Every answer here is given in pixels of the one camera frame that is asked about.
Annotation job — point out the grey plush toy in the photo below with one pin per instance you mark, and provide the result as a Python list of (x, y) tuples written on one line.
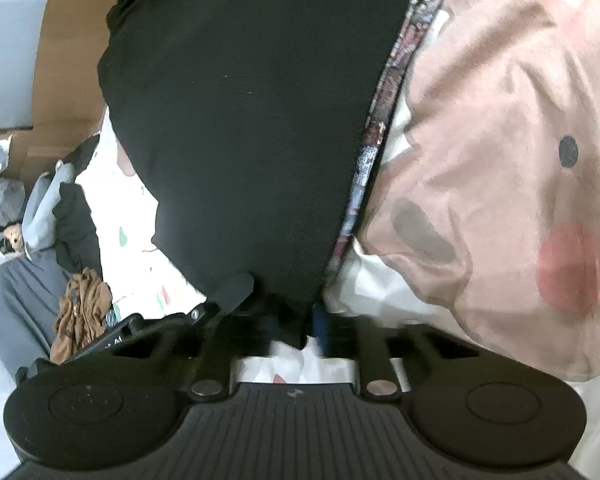
[(28, 221)]

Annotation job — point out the black knit sweater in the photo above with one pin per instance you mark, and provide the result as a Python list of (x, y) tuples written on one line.
[(244, 118)]

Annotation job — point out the floral patterned cloth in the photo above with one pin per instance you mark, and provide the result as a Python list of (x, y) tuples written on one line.
[(419, 16)]

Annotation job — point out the grey garment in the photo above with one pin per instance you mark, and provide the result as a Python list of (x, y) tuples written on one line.
[(30, 290)]

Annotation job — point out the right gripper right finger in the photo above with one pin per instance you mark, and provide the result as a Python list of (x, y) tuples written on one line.
[(360, 340)]

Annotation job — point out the black crumpled garment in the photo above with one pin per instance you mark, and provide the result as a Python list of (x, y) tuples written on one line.
[(76, 246)]

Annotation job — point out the white cartoon print bedsheet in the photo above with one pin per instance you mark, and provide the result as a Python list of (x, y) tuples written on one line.
[(483, 220)]

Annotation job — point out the brown cardboard sheet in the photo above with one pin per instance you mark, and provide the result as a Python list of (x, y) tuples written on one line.
[(67, 105)]

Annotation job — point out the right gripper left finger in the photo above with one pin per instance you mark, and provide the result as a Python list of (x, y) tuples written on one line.
[(211, 378)]

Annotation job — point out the brown crumpled garment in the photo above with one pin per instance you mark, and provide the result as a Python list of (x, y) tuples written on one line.
[(81, 316)]

